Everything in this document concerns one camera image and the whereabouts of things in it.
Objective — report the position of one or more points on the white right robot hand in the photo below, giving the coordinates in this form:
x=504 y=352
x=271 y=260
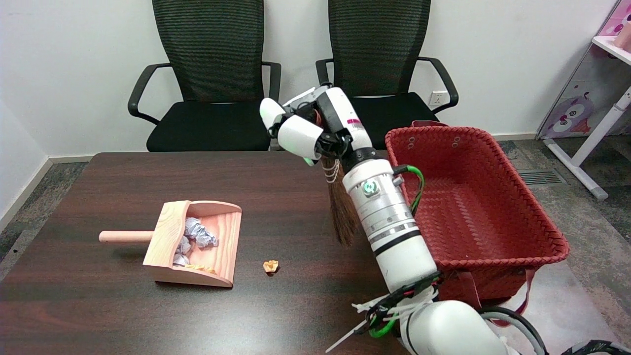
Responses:
x=345 y=118

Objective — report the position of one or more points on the brown straw hand broom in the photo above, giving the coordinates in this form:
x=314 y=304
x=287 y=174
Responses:
x=345 y=217

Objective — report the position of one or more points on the wooden dustpan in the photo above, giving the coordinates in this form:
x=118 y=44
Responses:
x=165 y=236

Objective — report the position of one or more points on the black mesh office chair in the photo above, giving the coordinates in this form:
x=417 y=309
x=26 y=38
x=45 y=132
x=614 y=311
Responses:
x=379 y=49
x=212 y=123

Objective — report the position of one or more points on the red woven basket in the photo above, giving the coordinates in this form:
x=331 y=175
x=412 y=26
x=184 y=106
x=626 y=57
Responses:
x=468 y=207

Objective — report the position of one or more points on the floor vent grille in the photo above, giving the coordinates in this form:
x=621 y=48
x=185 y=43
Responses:
x=541 y=177

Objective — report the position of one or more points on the pink owl print shelf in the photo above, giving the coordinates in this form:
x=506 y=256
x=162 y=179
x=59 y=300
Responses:
x=581 y=88

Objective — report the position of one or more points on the white desk leg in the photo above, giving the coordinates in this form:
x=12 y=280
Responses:
x=591 y=143

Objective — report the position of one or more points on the pink cup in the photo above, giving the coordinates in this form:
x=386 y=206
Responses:
x=625 y=37

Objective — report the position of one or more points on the white wall socket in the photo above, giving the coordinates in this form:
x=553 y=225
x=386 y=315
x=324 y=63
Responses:
x=438 y=98

